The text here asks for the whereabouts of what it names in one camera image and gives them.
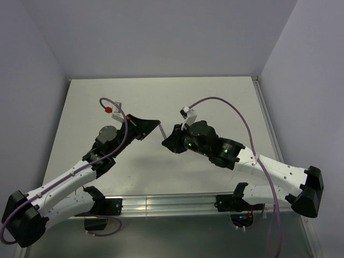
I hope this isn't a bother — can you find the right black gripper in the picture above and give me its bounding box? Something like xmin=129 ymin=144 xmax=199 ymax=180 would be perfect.
xmin=162 ymin=121 xmax=211 ymax=156

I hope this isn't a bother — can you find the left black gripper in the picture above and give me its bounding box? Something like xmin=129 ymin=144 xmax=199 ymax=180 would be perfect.
xmin=111 ymin=113 xmax=160 ymax=157

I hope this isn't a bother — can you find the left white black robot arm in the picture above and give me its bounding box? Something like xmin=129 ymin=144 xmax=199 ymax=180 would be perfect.
xmin=1 ymin=114 xmax=161 ymax=248

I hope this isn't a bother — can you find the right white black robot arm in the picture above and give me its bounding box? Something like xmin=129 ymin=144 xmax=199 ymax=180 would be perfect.
xmin=162 ymin=120 xmax=324 ymax=218

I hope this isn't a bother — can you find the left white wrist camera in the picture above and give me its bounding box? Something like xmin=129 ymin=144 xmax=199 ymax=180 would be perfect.
xmin=104 ymin=101 xmax=124 ymax=123

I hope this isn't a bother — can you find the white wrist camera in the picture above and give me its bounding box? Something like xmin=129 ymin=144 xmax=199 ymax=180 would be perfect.
xmin=104 ymin=101 xmax=124 ymax=123
xmin=180 ymin=106 xmax=197 ymax=128

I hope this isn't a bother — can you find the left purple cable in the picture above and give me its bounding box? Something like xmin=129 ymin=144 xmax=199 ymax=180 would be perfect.
xmin=0 ymin=97 xmax=130 ymax=244

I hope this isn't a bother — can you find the purple cable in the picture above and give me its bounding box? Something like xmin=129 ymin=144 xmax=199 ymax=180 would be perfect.
xmin=0 ymin=97 xmax=130 ymax=244
xmin=191 ymin=97 xmax=283 ymax=258

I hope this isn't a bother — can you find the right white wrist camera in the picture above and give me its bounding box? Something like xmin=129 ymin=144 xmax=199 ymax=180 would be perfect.
xmin=180 ymin=106 xmax=197 ymax=128

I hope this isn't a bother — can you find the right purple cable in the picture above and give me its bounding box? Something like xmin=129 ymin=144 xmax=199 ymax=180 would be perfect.
xmin=191 ymin=97 xmax=283 ymax=258

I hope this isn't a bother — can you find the aluminium right side rail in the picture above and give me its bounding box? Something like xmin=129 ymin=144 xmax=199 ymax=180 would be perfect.
xmin=251 ymin=76 xmax=284 ymax=163

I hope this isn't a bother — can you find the aluminium rail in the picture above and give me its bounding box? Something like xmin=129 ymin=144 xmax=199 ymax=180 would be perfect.
xmin=25 ymin=193 xmax=307 ymax=219
xmin=251 ymin=76 xmax=284 ymax=163

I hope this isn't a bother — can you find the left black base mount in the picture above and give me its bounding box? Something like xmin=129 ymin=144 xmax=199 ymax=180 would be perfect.
xmin=83 ymin=198 xmax=123 ymax=235

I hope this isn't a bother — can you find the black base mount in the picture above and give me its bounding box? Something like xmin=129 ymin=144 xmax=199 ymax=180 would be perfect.
xmin=214 ymin=194 xmax=265 ymax=229
xmin=83 ymin=198 xmax=123 ymax=235

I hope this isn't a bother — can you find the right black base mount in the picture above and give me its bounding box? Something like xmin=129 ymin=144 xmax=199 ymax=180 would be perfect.
xmin=214 ymin=194 xmax=265 ymax=229

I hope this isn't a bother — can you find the aluminium front rail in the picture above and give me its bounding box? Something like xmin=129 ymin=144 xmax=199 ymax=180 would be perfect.
xmin=25 ymin=193 xmax=307 ymax=219

